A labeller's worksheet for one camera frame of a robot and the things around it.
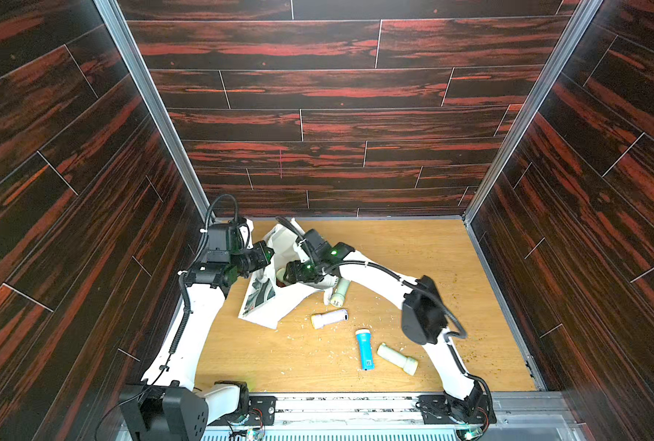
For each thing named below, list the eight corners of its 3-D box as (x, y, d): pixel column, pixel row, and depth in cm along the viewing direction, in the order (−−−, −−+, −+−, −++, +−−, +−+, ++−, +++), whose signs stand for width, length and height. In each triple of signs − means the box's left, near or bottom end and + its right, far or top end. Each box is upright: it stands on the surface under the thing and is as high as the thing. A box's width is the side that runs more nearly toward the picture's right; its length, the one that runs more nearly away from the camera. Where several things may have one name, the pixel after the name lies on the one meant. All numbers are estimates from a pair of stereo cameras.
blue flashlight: (358, 370, 82) (359, 368, 80) (355, 332, 90) (356, 329, 88) (373, 370, 82) (375, 368, 80) (369, 332, 90) (370, 329, 88)
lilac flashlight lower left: (313, 330, 90) (313, 326, 88) (311, 319, 93) (310, 315, 90) (348, 322, 92) (349, 318, 89) (345, 311, 94) (345, 307, 92)
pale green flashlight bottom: (375, 353, 85) (376, 350, 83) (380, 343, 87) (381, 340, 85) (412, 376, 81) (415, 373, 79) (417, 365, 83) (419, 362, 81)
